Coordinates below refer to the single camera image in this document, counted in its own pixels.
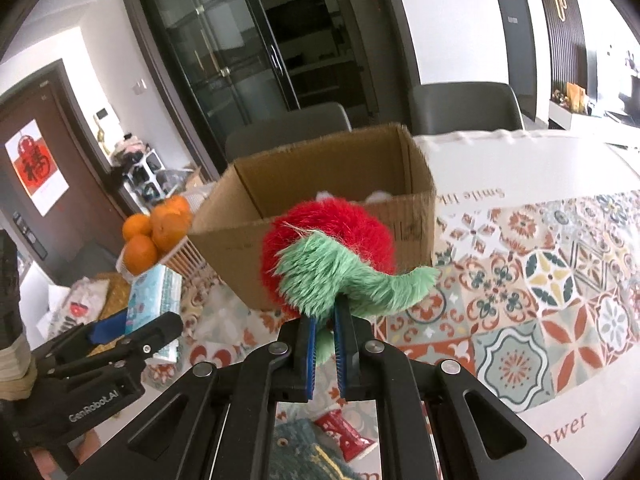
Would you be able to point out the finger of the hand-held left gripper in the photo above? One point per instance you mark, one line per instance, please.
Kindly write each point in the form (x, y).
(109, 327)
(135, 340)

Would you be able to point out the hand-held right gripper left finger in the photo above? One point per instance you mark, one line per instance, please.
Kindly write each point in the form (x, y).
(310, 360)

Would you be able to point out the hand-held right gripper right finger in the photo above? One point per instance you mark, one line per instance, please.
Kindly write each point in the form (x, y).
(341, 360)

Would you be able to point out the teal tissue pack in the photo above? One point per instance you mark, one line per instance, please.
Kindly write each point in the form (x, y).
(152, 295)

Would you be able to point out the red and green plush toy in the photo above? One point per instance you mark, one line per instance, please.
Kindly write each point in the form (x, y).
(330, 255)

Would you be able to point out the cardboard box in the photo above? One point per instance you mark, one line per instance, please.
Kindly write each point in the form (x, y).
(230, 260)

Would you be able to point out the white plush toy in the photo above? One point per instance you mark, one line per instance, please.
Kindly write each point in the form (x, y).
(377, 195)

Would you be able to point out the red snack packet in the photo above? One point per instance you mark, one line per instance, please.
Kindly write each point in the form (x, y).
(345, 432)

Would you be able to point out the orange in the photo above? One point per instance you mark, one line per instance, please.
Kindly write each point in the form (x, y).
(136, 226)
(170, 225)
(140, 255)

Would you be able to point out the green knitted toy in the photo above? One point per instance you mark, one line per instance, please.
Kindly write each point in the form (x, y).
(305, 452)

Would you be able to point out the cluttered shoe rack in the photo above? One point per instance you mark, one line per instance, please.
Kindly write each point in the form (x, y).
(137, 165)

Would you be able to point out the brown door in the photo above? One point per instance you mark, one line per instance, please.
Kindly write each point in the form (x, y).
(60, 160)

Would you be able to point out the white intercom panel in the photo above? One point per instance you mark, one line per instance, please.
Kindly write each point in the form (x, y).
(103, 113)

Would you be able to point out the grey dining chair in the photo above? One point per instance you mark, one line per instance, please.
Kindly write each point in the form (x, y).
(285, 132)
(465, 107)

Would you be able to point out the dark glass door cabinet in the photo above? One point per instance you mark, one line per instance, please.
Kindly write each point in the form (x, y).
(230, 60)

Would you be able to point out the orange paper bag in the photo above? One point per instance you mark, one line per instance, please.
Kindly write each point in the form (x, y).
(576, 98)

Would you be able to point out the dark interior door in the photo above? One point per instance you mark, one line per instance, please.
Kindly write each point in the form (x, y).
(512, 40)

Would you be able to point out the red and white wall poster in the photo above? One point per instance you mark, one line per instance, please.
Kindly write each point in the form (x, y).
(36, 167)

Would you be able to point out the white light switch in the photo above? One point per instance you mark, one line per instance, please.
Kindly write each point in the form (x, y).
(140, 86)

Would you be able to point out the slatted wall panel gold ornament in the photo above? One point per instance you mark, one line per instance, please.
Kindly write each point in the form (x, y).
(562, 25)

